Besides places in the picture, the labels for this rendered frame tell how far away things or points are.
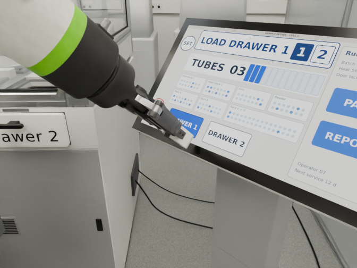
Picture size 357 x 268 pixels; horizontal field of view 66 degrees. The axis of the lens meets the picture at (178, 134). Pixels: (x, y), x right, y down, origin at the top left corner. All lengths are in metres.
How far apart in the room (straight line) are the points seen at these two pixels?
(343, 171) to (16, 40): 0.45
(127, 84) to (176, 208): 1.56
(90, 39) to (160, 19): 3.67
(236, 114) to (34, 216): 0.88
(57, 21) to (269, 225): 0.57
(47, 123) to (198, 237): 1.11
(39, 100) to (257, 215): 0.69
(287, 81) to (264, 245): 0.39
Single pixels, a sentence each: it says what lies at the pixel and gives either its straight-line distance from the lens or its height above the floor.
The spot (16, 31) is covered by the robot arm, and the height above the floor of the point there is 1.22.
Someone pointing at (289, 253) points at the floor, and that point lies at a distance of 1.74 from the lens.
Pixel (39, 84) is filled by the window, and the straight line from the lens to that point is 0.93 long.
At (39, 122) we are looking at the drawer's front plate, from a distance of 0.94.
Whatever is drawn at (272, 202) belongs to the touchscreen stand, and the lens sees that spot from 0.65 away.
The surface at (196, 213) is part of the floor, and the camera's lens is 1.85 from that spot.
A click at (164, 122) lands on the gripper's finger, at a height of 1.08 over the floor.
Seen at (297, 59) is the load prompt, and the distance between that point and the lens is 0.57.
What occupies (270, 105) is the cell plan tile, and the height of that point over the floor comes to 1.07.
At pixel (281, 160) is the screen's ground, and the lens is 0.50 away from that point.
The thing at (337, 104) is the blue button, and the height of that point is 1.09.
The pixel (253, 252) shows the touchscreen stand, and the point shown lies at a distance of 0.77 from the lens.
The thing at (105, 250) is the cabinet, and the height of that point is 0.33.
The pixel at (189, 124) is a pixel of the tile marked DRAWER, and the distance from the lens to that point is 0.59.
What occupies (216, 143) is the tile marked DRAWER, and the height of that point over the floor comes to 0.99.
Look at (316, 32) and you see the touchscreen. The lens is 0.59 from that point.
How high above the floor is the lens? 1.25
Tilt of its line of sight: 26 degrees down
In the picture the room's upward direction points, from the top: straight up
